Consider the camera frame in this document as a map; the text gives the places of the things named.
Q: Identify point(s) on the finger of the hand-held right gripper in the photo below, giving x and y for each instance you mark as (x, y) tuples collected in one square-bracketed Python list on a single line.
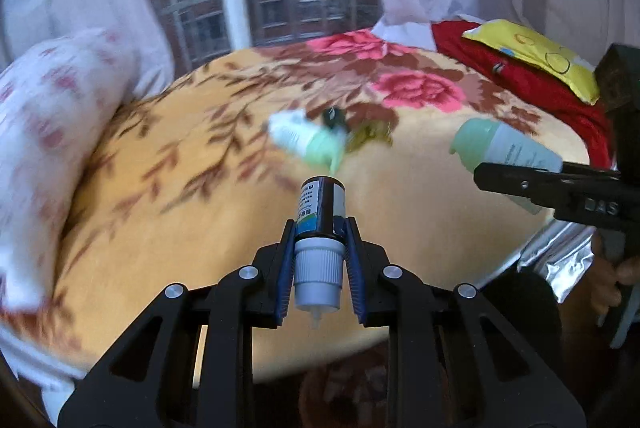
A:
[(525, 183)]

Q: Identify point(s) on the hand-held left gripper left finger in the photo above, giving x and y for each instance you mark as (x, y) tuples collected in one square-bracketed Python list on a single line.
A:
[(285, 278)]

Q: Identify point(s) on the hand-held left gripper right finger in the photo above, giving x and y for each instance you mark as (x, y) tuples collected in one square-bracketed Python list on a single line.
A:
[(354, 278)]

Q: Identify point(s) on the dark bottle with white cap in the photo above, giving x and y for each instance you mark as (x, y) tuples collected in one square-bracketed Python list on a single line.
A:
[(320, 253)]

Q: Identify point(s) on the white tube with green cap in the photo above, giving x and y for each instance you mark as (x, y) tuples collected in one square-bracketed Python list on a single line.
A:
[(505, 145)]

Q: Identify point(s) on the person's right hand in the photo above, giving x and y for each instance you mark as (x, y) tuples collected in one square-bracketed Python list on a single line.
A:
[(602, 293)]

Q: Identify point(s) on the red cloth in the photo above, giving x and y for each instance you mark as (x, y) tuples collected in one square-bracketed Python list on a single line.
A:
[(525, 78)]

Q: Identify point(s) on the yellow floral blanket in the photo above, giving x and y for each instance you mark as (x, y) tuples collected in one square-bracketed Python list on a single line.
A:
[(175, 228)]

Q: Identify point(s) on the yellow cartoon pillow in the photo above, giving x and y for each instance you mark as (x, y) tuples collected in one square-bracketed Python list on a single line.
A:
[(540, 53)]

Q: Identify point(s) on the light green tube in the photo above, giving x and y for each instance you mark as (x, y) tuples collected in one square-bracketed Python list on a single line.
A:
[(310, 140)]

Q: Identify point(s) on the olive crumpled wrapper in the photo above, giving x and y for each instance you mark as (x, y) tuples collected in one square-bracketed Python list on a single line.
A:
[(370, 137)]

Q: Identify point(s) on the dark green jar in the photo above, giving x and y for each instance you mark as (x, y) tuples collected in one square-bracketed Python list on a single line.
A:
[(334, 118)]

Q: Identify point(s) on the rolled pink floral quilt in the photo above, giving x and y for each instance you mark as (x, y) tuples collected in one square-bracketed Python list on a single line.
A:
[(45, 148)]

